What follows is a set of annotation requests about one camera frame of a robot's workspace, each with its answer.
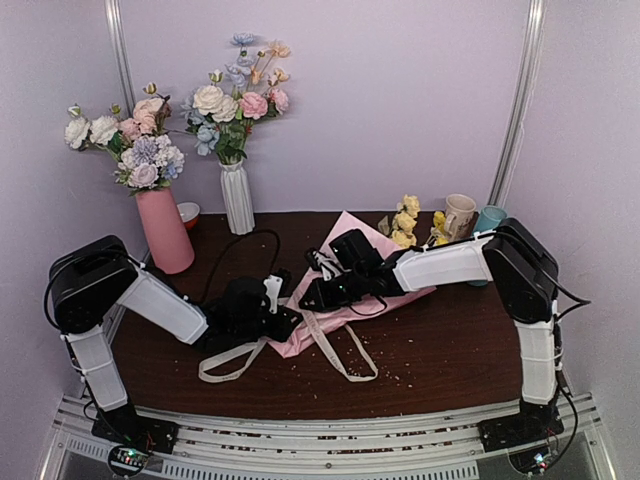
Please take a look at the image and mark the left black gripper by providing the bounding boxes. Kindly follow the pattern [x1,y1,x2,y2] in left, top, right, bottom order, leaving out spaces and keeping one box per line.
[232,305,303,343]

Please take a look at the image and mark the pink wrapping paper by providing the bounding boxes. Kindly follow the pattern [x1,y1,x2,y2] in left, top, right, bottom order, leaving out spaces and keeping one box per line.
[268,211,436,358]

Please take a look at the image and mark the cream printed ribbon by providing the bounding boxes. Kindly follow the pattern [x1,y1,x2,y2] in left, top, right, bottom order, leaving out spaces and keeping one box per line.
[198,309,379,384]

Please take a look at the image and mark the yellow blue flower bunch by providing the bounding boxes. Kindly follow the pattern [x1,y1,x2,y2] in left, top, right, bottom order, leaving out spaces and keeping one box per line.
[377,194,450,248]

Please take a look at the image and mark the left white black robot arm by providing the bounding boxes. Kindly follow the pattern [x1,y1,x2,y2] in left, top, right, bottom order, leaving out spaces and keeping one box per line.
[43,235,303,454]

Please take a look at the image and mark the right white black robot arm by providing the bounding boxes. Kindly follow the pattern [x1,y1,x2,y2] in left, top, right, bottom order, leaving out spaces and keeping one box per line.
[298,218,564,452]

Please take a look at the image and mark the pink vase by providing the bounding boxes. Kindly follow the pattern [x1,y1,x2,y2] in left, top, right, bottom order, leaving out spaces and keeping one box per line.
[135,188,195,275]

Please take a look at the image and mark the white ribbed vase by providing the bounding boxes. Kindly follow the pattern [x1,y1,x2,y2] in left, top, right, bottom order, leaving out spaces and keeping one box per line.
[219,160,255,235]

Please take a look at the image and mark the pastel flowers in pink vase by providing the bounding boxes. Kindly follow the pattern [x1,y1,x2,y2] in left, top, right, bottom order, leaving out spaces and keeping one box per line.
[64,82,185,196]

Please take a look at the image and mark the teal vase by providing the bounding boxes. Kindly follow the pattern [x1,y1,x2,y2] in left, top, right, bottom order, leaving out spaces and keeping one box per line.
[467,205,510,289]

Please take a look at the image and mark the pastel flowers in white vase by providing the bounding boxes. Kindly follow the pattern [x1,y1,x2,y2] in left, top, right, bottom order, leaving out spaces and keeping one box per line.
[182,32,291,165]

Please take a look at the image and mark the red white bowl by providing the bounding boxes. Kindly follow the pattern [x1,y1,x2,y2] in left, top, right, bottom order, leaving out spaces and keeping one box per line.
[177,202,201,231]

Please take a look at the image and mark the cream floral mug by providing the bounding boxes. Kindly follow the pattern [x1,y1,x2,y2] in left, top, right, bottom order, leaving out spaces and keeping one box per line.
[444,193,476,243]

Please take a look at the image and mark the left round status board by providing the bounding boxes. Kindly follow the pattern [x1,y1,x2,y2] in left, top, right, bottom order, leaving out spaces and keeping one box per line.
[107,445,151,478]

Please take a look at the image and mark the round status board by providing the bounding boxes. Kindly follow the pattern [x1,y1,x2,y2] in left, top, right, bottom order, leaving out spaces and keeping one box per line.
[508,443,564,476]
[107,445,151,478]

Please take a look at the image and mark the right round status board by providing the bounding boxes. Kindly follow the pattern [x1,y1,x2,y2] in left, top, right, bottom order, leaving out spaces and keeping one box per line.
[508,443,564,476]

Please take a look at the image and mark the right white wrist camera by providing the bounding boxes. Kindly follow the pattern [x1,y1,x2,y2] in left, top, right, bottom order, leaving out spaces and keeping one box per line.
[304,248,344,281]

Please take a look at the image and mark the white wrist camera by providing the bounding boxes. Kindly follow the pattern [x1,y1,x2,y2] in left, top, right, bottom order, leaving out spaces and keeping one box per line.
[304,248,344,281]
[263,268,291,314]

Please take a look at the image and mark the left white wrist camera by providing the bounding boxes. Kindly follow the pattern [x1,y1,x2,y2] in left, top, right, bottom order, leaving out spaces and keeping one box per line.
[263,268,291,314]

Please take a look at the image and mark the left black cable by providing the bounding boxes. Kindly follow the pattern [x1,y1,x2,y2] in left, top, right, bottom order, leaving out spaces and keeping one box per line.
[202,227,282,306]

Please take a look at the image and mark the aluminium rail base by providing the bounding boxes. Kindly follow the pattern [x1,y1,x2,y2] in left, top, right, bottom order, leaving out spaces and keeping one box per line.
[35,394,621,479]

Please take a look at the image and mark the right aluminium post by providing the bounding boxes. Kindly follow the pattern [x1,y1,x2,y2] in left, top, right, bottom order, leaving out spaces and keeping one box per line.
[488,0,546,208]

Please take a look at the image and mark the aluminium post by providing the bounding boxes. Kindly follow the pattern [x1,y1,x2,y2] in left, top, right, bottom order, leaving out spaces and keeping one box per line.
[104,0,135,114]
[488,0,546,208]

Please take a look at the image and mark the left aluminium post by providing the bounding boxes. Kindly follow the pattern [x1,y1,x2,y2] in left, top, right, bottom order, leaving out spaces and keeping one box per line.
[104,0,135,114]

